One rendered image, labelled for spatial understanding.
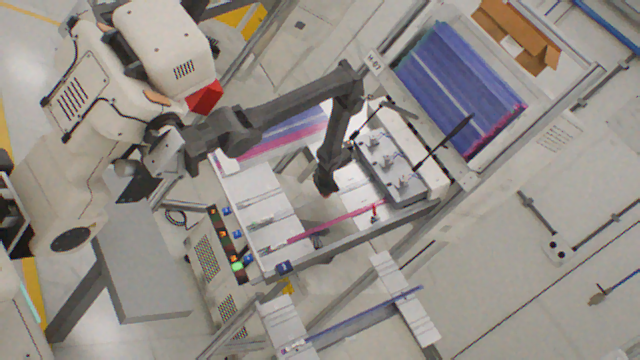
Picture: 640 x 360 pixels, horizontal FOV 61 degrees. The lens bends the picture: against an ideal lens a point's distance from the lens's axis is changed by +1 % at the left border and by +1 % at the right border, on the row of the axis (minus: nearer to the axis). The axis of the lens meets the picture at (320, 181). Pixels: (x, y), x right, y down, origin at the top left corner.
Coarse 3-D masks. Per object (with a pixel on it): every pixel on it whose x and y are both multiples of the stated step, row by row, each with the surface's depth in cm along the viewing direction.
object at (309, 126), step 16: (304, 112) 229; (320, 112) 229; (272, 128) 224; (288, 128) 224; (304, 128) 224; (320, 128) 224; (256, 144) 219; (272, 144) 219; (288, 144) 219; (304, 144) 219; (224, 160) 215; (240, 160) 215; (256, 160) 215; (224, 176) 211
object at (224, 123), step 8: (224, 112) 127; (232, 112) 129; (208, 120) 124; (216, 120) 124; (224, 120) 126; (232, 120) 127; (216, 128) 123; (224, 128) 124; (232, 128) 125; (216, 136) 123; (224, 136) 125
